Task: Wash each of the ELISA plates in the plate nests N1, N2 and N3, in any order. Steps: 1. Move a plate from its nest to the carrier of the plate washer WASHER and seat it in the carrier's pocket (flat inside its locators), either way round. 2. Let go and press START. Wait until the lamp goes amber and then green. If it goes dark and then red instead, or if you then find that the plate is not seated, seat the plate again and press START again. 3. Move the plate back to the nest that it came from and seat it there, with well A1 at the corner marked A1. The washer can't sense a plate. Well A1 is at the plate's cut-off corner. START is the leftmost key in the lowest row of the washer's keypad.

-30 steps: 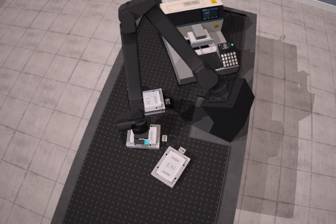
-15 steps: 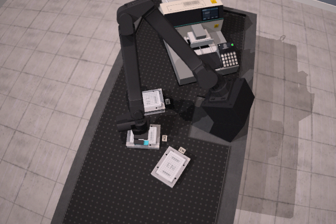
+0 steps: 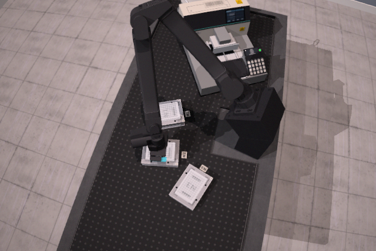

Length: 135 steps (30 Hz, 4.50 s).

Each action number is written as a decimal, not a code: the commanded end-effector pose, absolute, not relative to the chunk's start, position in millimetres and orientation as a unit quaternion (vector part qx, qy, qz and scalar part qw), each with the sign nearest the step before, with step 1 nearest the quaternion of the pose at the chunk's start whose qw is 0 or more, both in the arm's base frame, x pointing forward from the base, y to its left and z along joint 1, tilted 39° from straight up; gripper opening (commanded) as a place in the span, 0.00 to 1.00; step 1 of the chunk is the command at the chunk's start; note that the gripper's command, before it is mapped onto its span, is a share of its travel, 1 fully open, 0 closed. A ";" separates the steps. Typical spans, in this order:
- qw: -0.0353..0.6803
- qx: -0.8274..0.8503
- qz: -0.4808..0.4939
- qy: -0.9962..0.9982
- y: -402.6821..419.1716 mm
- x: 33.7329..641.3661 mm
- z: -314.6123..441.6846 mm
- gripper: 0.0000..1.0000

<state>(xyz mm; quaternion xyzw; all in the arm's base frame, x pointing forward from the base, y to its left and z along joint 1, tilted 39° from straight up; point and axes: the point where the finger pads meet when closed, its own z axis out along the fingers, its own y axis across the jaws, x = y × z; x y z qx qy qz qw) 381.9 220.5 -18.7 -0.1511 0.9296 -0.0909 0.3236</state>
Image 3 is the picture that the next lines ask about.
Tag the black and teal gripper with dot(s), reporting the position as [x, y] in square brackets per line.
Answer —
[159, 156]

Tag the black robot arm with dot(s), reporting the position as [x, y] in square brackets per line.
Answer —
[231, 86]

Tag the white multi-well plate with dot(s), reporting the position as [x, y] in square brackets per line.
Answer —
[170, 146]
[169, 111]
[191, 186]

